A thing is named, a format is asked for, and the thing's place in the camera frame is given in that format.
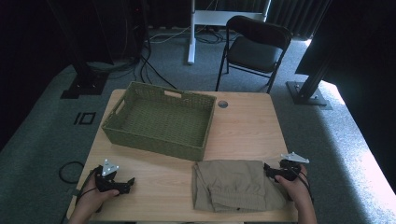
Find person's right hand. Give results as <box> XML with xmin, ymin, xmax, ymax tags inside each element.
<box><xmin>274</xmin><ymin>164</ymin><xmax>313</xmax><ymax>203</ymax></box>

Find black cable loop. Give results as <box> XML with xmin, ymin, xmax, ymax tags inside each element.
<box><xmin>58</xmin><ymin>161</ymin><xmax>85</xmax><ymax>185</ymax></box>

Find black floor cables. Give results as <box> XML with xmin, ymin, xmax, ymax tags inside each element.
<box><xmin>133</xmin><ymin>29</ymin><xmax>179</xmax><ymax>91</ymax></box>

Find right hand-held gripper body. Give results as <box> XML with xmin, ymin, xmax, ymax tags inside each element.
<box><xmin>274</xmin><ymin>151</ymin><xmax>310</xmax><ymax>183</ymax></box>

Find black folding chair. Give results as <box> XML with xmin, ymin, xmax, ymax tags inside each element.
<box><xmin>215</xmin><ymin>15</ymin><xmax>294</xmax><ymax>94</ymax></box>

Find khaki pants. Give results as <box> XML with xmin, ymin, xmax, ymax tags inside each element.
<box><xmin>191</xmin><ymin>159</ymin><xmax>290</xmax><ymax>214</ymax></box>

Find white table leg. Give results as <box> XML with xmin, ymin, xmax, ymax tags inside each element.
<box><xmin>187</xmin><ymin>0</ymin><xmax>272</xmax><ymax>65</ymax></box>

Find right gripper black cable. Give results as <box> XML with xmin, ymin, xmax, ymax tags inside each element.
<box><xmin>291</xmin><ymin>168</ymin><xmax>315</xmax><ymax>203</ymax></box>

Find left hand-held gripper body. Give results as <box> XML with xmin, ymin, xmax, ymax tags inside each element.
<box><xmin>93</xmin><ymin>159</ymin><xmax>126</xmax><ymax>194</ymax></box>

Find white floor cable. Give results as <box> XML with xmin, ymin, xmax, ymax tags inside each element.
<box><xmin>148</xmin><ymin>25</ymin><xmax>191</xmax><ymax>44</ymax></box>

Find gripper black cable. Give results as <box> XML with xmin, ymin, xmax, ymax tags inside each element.
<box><xmin>291</xmin><ymin>168</ymin><xmax>315</xmax><ymax>203</ymax></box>
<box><xmin>75</xmin><ymin>167</ymin><xmax>101</xmax><ymax>204</ymax></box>

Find black metal stand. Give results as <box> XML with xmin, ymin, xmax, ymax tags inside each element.
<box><xmin>286</xmin><ymin>46</ymin><xmax>333</xmax><ymax>111</ymax></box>
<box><xmin>46</xmin><ymin>0</ymin><xmax>110</xmax><ymax>100</ymax></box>

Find green woven basket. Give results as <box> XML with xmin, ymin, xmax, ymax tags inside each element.
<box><xmin>101</xmin><ymin>81</ymin><xmax>218</xmax><ymax>162</ymax></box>

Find person's left hand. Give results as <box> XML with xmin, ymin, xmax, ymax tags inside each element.
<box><xmin>75</xmin><ymin>176</ymin><xmax>120</xmax><ymax>217</ymax></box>

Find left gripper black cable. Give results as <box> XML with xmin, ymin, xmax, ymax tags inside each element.
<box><xmin>75</xmin><ymin>167</ymin><xmax>101</xmax><ymax>204</ymax></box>

